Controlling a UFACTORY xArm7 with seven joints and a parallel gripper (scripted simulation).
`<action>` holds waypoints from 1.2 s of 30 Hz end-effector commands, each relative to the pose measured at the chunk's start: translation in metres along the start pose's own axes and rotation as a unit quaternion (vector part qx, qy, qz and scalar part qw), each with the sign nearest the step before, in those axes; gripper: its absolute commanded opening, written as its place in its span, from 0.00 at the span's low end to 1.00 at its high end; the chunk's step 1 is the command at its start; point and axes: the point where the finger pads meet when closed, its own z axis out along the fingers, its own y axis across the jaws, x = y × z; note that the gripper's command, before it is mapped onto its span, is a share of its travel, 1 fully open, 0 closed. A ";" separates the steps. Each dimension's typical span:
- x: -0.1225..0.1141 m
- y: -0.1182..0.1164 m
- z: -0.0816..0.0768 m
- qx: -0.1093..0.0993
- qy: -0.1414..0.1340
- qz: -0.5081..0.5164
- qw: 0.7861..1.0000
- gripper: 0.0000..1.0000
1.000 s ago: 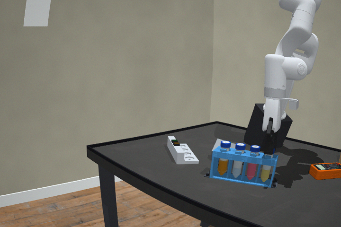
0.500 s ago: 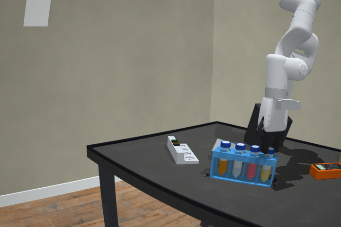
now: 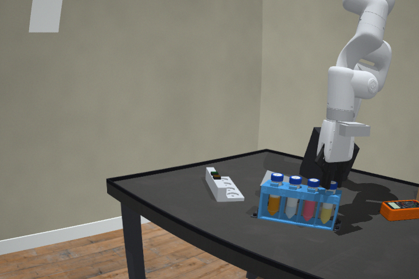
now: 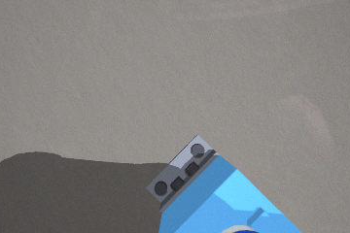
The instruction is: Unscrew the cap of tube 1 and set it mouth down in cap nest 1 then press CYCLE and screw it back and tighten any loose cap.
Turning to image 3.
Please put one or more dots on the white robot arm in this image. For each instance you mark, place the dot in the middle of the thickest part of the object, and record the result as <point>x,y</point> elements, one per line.
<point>350,80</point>

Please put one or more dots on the white button housing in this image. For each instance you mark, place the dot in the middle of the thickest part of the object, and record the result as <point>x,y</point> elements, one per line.
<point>268,177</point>

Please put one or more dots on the blue screw cap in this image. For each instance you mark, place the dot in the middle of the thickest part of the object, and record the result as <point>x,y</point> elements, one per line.
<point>296,180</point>
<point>313,182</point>
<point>278,177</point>
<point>334,185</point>

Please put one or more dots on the orange pocket multimeter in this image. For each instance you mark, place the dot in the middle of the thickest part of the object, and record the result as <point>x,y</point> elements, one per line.
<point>400,210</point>

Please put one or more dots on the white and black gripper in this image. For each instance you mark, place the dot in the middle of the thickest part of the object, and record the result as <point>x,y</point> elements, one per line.
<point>333,147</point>

